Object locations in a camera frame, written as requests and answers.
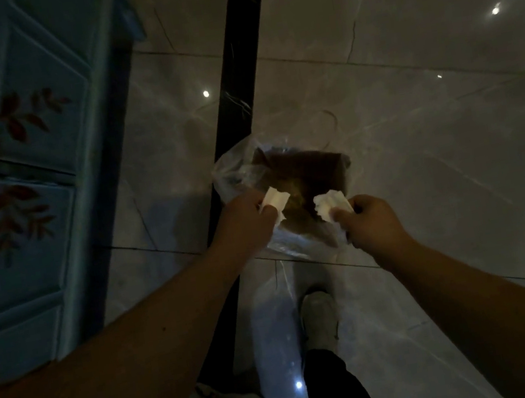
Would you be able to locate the person's left hand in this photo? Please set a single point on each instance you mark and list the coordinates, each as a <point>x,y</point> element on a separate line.
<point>241,224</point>

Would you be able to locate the person's right hand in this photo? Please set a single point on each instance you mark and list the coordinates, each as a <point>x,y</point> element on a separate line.
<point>376,230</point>

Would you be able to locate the person's left thumb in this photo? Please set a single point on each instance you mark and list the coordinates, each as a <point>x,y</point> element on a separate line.
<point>267,215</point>

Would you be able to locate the person's right thumb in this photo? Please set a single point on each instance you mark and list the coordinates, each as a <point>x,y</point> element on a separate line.
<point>342,217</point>

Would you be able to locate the white tissue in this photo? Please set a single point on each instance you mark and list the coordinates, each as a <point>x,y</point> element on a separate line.
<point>275,200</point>
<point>329,204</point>

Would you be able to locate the clear plastic bag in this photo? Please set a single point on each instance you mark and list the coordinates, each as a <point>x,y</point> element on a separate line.
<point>238,173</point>

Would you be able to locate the person's left forearm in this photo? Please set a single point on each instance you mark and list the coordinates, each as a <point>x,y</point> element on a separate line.
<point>120,368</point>

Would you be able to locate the person's right forearm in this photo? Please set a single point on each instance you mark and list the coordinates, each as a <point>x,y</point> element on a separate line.
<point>501,327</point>

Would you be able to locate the brown paper box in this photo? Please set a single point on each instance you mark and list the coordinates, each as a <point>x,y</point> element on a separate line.
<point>308,174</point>

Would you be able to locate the person's right white shoe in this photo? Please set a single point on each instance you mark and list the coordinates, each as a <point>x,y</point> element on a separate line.
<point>319,319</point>

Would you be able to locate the person's right black trouser leg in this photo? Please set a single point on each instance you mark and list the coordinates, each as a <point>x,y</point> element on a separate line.
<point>338,393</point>

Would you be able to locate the blue floral painted cabinet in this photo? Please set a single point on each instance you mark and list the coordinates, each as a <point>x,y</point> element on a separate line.
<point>17,185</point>

